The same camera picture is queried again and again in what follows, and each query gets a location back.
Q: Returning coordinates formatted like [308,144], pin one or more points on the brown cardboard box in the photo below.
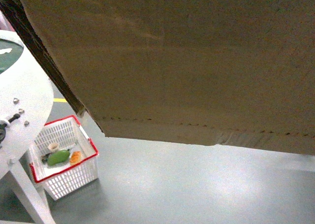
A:
[205,72]

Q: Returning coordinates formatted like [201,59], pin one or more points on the white round conveyor table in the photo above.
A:
[26,100]

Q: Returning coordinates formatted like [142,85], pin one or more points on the orange toy bread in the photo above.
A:
[76,158]

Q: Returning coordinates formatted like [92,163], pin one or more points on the white red plastic basket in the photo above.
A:
[63,178]

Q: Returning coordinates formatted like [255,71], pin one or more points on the green toy mango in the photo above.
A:
[58,157]

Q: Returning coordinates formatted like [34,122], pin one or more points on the small beige cup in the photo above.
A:
[53,147]

